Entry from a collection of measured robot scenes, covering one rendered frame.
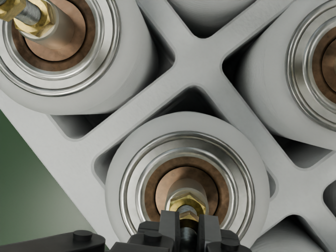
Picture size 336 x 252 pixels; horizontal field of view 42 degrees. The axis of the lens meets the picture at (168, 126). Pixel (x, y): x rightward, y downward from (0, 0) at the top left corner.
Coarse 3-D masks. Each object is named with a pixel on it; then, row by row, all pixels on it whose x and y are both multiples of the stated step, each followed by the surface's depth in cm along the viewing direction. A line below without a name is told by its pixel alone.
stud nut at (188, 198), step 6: (174, 198) 21; (180, 198) 21; (186, 198) 20; (192, 198) 20; (174, 204) 21; (180, 204) 21; (186, 204) 21; (192, 204) 20; (198, 204) 20; (204, 204) 21; (174, 210) 21; (198, 210) 20; (204, 210) 21; (198, 216) 21
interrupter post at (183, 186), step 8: (176, 184) 23; (184, 184) 23; (192, 184) 23; (200, 184) 24; (168, 192) 23; (176, 192) 22; (184, 192) 22; (192, 192) 22; (200, 192) 22; (168, 200) 22; (168, 208) 22; (208, 208) 22
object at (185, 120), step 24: (168, 120) 25; (192, 120) 25; (216, 120) 25; (144, 144) 25; (240, 144) 25; (120, 168) 25; (264, 168) 25; (264, 192) 25; (120, 216) 25; (264, 216) 25; (120, 240) 26
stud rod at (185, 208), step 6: (180, 210) 20; (186, 210) 19; (192, 210) 20; (180, 228) 17; (186, 228) 17; (180, 234) 16; (186, 234) 16; (192, 234) 16; (180, 240) 15; (186, 240) 15; (192, 240) 15; (180, 246) 15; (186, 246) 15; (192, 246) 15
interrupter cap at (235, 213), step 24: (168, 144) 24; (192, 144) 24; (216, 144) 24; (144, 168) 24; (168, 168) 24; (192, 168) 25; (216, 168) 24; (240, 168) 24; (120, 192) 24; (144, 192) 24; (216, 192) 25; (240, 192) 24; (144, 216) 24; (240, 216) 24; (240, 240) 24
